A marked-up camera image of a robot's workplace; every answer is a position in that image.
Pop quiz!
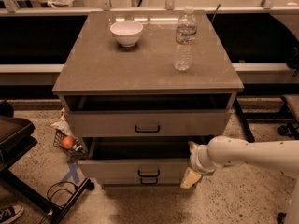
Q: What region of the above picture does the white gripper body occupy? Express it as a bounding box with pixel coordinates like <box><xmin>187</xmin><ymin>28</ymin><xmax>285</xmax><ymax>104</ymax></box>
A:
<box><xmin>190</xmin><ymin>145</ymin><xmax>216</xmax><ymax>174</ymax></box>

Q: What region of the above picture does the grey drawer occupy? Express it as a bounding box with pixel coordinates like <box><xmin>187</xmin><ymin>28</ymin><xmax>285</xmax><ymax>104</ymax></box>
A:
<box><xmin>66</xmin><ymin>93</ymin><xmax>231</xmax><ymax>137</ymax></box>
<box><xmin>103</xmin><ymin>177</ymin><xmax>195</xmax><ymax>189</ymax></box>
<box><xmin>78</xmin><ymin>136</ymin><xmax>204</xmax><ymax>185</ymax></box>

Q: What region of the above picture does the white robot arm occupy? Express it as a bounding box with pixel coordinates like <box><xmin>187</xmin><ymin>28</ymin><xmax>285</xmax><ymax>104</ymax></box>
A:
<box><xmin>180</xmin><ymin>136</ymin><xmax>299</xmax><ymax>224</ymax></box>

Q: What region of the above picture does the grey drawer cabinet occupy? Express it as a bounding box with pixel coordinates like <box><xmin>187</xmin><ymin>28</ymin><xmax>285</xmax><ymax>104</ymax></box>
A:
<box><xmin>51</xmin><ymin>10</ymin><xmax>245</xmax><ymax>189</ymax></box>

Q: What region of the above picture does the black office chair right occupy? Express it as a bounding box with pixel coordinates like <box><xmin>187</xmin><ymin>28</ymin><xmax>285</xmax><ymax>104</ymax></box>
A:
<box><xmin>277</xmin><ymin>94</ymin><xmax>299</xmax><ymax>224</ymax></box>

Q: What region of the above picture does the black office chair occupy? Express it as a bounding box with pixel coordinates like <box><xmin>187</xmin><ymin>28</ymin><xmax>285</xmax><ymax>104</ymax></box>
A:
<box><xmin>0</xmin><ymin>100</ymin><xmax>94</xmax><ymax>224</ymax></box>
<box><xmin>277</xmin><ymin>94</ymin><xmax>299</xmax><ymax>224</ymax></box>

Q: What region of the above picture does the clear plastic water bottle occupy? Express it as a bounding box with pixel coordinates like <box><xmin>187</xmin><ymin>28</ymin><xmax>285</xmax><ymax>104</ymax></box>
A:
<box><xmin>174</xmin><ymin>6</ymin><xmax>197</xmax><ymax>71</ymax></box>

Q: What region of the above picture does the blue tape cross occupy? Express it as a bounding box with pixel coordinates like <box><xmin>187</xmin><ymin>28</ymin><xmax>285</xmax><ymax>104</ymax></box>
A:
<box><xmin>60</xmin><ymin>160</ymin><xmax>80</xmax><ymax>186</ymax></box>

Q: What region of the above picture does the red apple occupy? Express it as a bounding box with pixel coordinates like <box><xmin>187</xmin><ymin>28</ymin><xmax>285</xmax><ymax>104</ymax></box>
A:
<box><xmin>61</xmin><ymin>136</ymin><xmax>75</xmax><ymax>150</ymax></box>

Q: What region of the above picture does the white ceramic bowl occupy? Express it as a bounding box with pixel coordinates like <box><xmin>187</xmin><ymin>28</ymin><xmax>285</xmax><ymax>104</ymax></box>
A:
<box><xmin>110</xmin><ymin>21</ymin><xmax>143</xmax><ymax>47</ymax></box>

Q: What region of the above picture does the snack bag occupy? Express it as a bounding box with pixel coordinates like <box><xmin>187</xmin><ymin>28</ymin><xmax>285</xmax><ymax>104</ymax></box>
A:
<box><xmin>50</xmin><ymin>109</ymin><xmax>73</xmax><ymax>136</ymax></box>

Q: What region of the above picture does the black office chair left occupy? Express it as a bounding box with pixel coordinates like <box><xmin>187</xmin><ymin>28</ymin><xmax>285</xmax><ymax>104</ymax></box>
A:
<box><xmin>0</xmin><ymin>100</ymin><xmax>94</xmax><ymax>224</ymax></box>

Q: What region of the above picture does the black white sneaker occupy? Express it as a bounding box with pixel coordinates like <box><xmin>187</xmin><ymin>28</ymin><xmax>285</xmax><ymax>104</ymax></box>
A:
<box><xmin>0</xmin><ymin>205</ymin><xmax>24</xmax><ymax>224</ymax></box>

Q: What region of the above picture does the black metal frame leg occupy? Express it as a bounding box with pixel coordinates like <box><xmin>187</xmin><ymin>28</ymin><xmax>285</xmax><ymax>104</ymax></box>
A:
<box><xmin>234</xmin><ymin>99</ymin><xmax>255</xmax><ymax>142</ymax></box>

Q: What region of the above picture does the black wire basket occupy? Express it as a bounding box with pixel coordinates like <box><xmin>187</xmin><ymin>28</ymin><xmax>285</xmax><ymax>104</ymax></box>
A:
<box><xmin>53</xmin><ymin>130</ymin><xmax>85</xmax><ymax>157</ymax></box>

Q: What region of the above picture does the black cable on floor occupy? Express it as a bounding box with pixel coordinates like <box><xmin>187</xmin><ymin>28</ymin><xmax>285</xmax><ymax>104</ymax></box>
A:
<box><xmin>38</xmin><ymin>180</ymin><xmax>80</xmax><ymax>224</ymax></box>

